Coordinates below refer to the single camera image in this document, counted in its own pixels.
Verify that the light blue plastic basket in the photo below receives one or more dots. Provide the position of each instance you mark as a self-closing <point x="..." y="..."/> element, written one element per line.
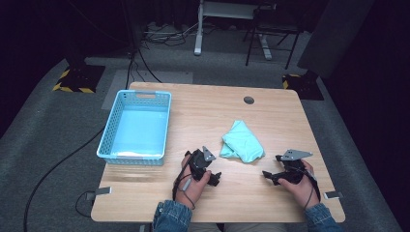
<point x="140" y="132"/>

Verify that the dark grey panel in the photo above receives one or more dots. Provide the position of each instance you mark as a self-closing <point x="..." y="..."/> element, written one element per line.
<point x="332" y="35"/>

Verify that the mint green t-shirt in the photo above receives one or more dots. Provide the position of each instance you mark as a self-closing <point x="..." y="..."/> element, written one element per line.
<point x="241" y="145"/>

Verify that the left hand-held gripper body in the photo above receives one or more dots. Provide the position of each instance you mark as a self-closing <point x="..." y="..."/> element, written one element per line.
<point x="198" y="162"/>

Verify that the black metal chair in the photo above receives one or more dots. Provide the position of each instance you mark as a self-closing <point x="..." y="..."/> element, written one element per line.
<point x="274" y="29"/>

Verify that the black yellow striped stand base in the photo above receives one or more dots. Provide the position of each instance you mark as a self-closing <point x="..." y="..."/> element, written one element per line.
<point x="303" y="86"/>
<point x="77" y="80"/>

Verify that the white desk frame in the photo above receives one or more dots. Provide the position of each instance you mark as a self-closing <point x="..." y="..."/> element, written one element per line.
<point x="198" y="35"/>

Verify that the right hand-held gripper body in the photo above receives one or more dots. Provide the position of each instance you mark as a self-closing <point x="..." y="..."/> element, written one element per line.
<point x="295" y="170"/>

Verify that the person's left hand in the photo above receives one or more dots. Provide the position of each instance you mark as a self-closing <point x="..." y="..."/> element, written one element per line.
<point x="193" y="193"/>

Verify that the person's right hand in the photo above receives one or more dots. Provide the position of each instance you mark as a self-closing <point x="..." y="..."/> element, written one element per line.
<point x="303" y="193"/>

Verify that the grey table edge bracket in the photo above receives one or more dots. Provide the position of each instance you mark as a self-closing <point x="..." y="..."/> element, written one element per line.
<point x="103" y="190"/>
<point x="333" y="195"/>

